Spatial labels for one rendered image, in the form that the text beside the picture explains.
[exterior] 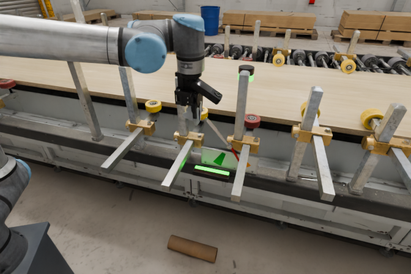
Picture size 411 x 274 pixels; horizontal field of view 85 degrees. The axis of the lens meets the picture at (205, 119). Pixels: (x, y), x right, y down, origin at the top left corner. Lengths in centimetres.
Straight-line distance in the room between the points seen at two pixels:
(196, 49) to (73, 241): 153
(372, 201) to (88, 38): 113
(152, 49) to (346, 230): 153
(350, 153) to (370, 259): 81
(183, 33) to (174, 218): 136
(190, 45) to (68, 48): 31
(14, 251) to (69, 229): 84
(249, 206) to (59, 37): 140
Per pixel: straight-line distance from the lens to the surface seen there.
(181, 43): 69
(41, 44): 60
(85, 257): 178
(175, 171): 89
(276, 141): 122
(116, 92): 138
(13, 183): 111
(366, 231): 179
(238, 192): 78
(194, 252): 156
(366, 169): 107
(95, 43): 57
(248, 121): 103
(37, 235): 119
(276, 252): 169
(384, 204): 119
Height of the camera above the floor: 146
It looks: 33 degrees down
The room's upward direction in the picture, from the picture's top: straight up
